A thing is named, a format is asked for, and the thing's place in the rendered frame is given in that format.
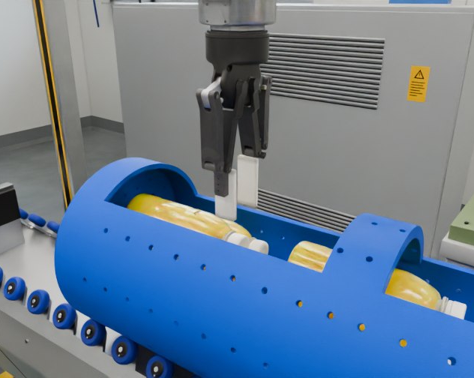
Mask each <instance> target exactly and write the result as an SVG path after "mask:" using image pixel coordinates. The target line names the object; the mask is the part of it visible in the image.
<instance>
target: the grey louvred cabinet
mask: <svg viewBox="0 0 474 378"><path fill-rule="evenodd" d="M112 13H113V21H114V29H115V43H116V51H117V59H118V74H119V82H120V89H121V105H122V112H123V120H124V135H125V143H126V151H127V158H145V159H149V160H152V161H157V162H161V163H164V164H169V165H173V166H175V167H178V168H179V169H180V170H182V171H183V172H185V173H186V174H187V175H188V177H189V178H190V180H191V181H192V182H193V184H194V186H195V188H196V191H197V193H198V194H201V195H204V196H207V197H212V198H215V188H214V173H213V171H209V170H206V169H203V168H202V161H201V139H200V108H199V105H198V103H197V97H196V92H197V89H207V88H208V87H209V86H210V85H211V84H212V74H213V70H214V67H213V65H212V63H210V62H208V61H207V60H206V32H207V30H208V29H210V25H204V24H202V23H200V21H199V9H198V3H123V4H114V7H112ZM265 29H266V30H268V32H269V57H268V61H267V62H265V63H263V64H260V65H259V68H260V71H261V75H263V76H267V77H272V84H271V91H270V99H269V122H268V148H267V149H266V150H262V152H266V156H265V158H264V159H262V158H258V159H259V165H258V200H257V206H256V207H253V206H250V205H245V204H242V203H239V202H238V156H239V155H243V154H242V147H241V142H240V136H239V126H238V125H237V131H236V138H235V148H234V155H233V161H232V169H234V170H236V205H240V206H244V207H248V208H250V209H255V210H258V211H261V212H266V213H269V214H272V215H277V216H280V217H283V218H288V219H290V220H294V221H298V222H302V223H304V224H310V225H312V226H315V227H320V228H323V229H326V230H331V231H334V232H337V233H343V232H344V230H345V229H346V228H347V227H348V226H349V224H350V223H351V222H352V221H353V220H354V219H355V218H356V217H358V216H359V215H361V214H364V213H369V214H372V215H378V216H381V217H384V218H390V219H393V220H396V221H403V222H406V223H409V224H415V225H418V226H420V227H421V228H422V231H423V235H424V252H423V256H424V257H429V258H431V259H435V260H439V261H443V262H445V261H446V258H445V257H443V256H440V247H441V243H442V240H443V239H444V238H445V236H446V234H447V233H448V232H449V229H450V225H451V224H452V222H453V221H454V219H455V218H456V217H457V216H458V215H459V213H460V211H461V204H462V200H463V196H464V190H465V186H466V182H467V176H468V172H469V168H470V161H471V157H472V153H473V146H474V5H451V6H389V5H388V4H277V10H276V21H275V23H274V24H271V25H265Z"/></svg>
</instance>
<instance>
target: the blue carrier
mask: <svg viewBox="0 0 474 378"><path fill-rule="evenodd" d="M138 194H151V195H154V196H156V197H161V198H163V199H166V200H171V201H173V202H176V203H181V204H183V205H186V206H190V207H193V208H195V209H200V210H203V211H205V212H210V213H212V214H214V215H215V198H212V197H209V196H204V195H201V194H198V193H197V190H196V188H195V186H194V183H193V182H192V181H191V179H190V178H189V177H188V175H187V174H186V173H185V172H183V171H182V170H181V169H179V168H178V167H176V166H173V165H169V164H166V163H161V162H157V161H154V160H149V159H145V158H141V157H129V158H125V159H121V160H117V161H115V162H113V163H110V164H108V165H107V166H105V167H103V168H102V169H100V170H98V171H97V172H96V173H95V174H94V175H93V176H92V177H90V178H89V179H88V180H87V181H86V182H85V184H84V185H83V186H82V187H81V188H80V189H79V190H78V191H77V193H76V195H75V196H74V197H73V199H72V200H71V202H70V204H69V206H68V207H67V210H66V212H65V213H64V216H63V218H62V220H61V224H60V227H59V229H58V234H57V237H56V241H55V253H54V266H55V276H56V280H57V283H58V287H59V289H60V290H61V293H62V295H63V296H64V298H65V300H66V301H67V302H68V304H69V305H70V306H71V307H73V308H74V309H75V310H77V311H79V312H80V313H81V314H84V315H86V316H87V317H89V318H91V319H93V320H95V321H97V322H98V323H100V324H102V325H104V326H106V327H108V328H109V329H112V330H113V331H115V332H118V333H119V334H120V335H123V336H125V337H126V338H129V339H131V340H132V341H134V342H136V343H138V344H140V345H142V346H143V347H145V348H147V349H149V350H151V351H153V352H154V353H157V354H158V355H160V356H163V357H164V358H165V359H168V360H170V361H171V362H174V363H176V364H177V365H179V366H181V367H183V368H185V369H187V370H188V371H190V372H192V373H194V374H196V375H198V376H199V377H202V378H474V270H472V269H469V268H464V267H461V266H459V265H453V264H451V263H447V262H443V261H439V260H437V259H431V258H429V257H426V256H423V252H424V235H423V231H422V228H421V227H420V226H418V225H415V224H411V223H406V222H403V221H399V220H393V219H390V218H387V217H381V216H378V215H375V214H369V213H364V214H360V215H359V216H358V217H356V218H355V219H354V220H353V221H352V222H351V223H350V224H349V226H348V227H347V228H346V229H345V230H344V231H343V233H339V232H334V231H331V230H328V229H323V228H320V227H318V226H312V225H310V224H306V223H302V222H298V221H296V220H290V219H288V218H285V217H280V216H277V215H274V214H269V213H266V212H263V211H258V210H255V209H252V208H248V207H244V206H241V205H236V220H235V221H234V222H236V223H237V224H239V225H241V226H242V227H244V228H245V229H246V230H247V231H248V232H249V233H250V234H251V236H252V237H254V238H256V239H257V240H261V241H264V242H266V243H267V244H268V255H267V254H264V253H260V252H258V251H255V250H251V249H249V248H246V247H242V246H240V245H237V244H233V243H231V242H228V241H224V240H222V239H219V238H215V237H212V236H210V235H206V234H203V233H201V232H197V231H194V230H192V229H188V228H185V227H183V226H179V225H176V224H174V223H170V222H167V221H165V220H161V219H158V218H156V217H152V216H149V215H147V214H143V213H140V212H138V211H133V210H130V209H128V208H127V206H128V204H129V202H130V201H131V200H132V199H133V198H134V197H135V196H136V195H138ZM129 239H130V240H129ZM302 241H308V242H313V243H315V244H318V245H322V246H325V247H327V248H330V249H333V250H332V252H331V254H330V256H329V258H328V260H327V262H326V264H325V266H324V269H323V270H322V272H319V271H315V270H313V269H310V268H306V267H304V266H300V265H296V264H294V263H291V262H287V261H288V259H289V257H290V254H291V252H292V251H293V249H294V247H295V246H296V245H297V244H298V243H299V242H302ZM152 248H153V249H152ZM177 257H178V259H177ZM204 267H205V270H204ZM395 268H396V269H401V270H404V271H407V272H409V273H411V274H413V275H415V276H417V277H419V278H421V279H422V280H424V281H425V282H427V283H429V284H430V285H431V286H432V287H434V288H435V289H436V290H437V291H438V292H439V294H440V296H441V299H442V300H443V297H444V296H445V297H446V298H448V300H450V301H453V302H454V301H456V302H460V303H462V304H465V305H466V313H465V316H464V319H460V318H457V317H455V316H451V315H448V314H446V313H442V312H439V311H437V310H433V309H430V308H428V307H424V306H421V305H419V304H415V303H412V302H410V301H406V300H403V299H401V298H397V297H394V296H392V295H388V294H385V293H386V289H387V287H388V285H389V281H390V280H391V277H392V274H393V272H394V270H395ZM234 277H235V280H234V281H233V278H234ZM426 279H428V280H426ZM459 289H460V290H459ZM299 302H302V306H301V307H299ZM330 313H333V314H334V317H333V318H332V319H330V318H329V314H330ZM361 324H363V325H364V327H365V329H364V331H361V330H360V328H359V326H360V325H361ZM401 340H406V346H401ZM448 360H450V361H451V364H449V363H448Z"/></svg>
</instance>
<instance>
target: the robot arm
mask: <svg viewBox="0 0 474 378"><path fill-rule="evenodd" d="M198 9H199V22H200V23H202V24H204V25H210V29H208V30H207V32H206V33H205V57H206V60H207V61H208V62H210V63H212V65H213V67H214V70H213V74H212V78H211V85H210V86H209V87H208V88H207V89H201V88H199V89H197V91H196V99H197V103H198V105H199V117H200V139H201V161H202V168H203V169H204V170H209V171H213V173H214V194H215V216H217V217H219V218H224V219H227V220H229V221H235V220H236V170H235V169H232V165H233V155H234V148H235V143H236V131H237V125H238V131H239V136H240V142H241V152H242V154H240V155H239V156H238V203H242V204H245V205H248V206H253V207H256V206H257V200H258V165H259V159H258V158H262V159H264V158H265V157H266V152H263V151H262V150H266V149H267V148H268V144H269V99H270V91H271V87H272V77H271V76H263V75H261V71H260V64H263V63H265V62H267V61H268V60H269V32H268V30H266V29H265V26H266V25H271V24H274V23H275V21H276V10H277V0H198ZM259 92H260V93H259ZM224 108H226V109H224ZM228 109H231V110H228ZM260 138H261V140H260Z"/></svg>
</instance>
